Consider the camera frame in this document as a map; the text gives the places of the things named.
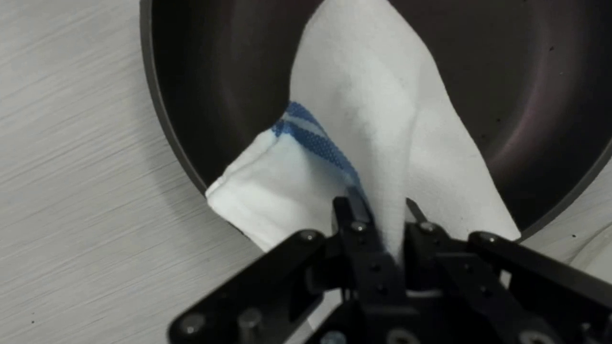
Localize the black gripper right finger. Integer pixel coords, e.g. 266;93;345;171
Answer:
402;198;612;344

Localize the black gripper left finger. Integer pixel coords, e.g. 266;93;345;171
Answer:
169;196;410;344

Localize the black frying pan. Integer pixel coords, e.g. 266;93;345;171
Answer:
140;0;612;242

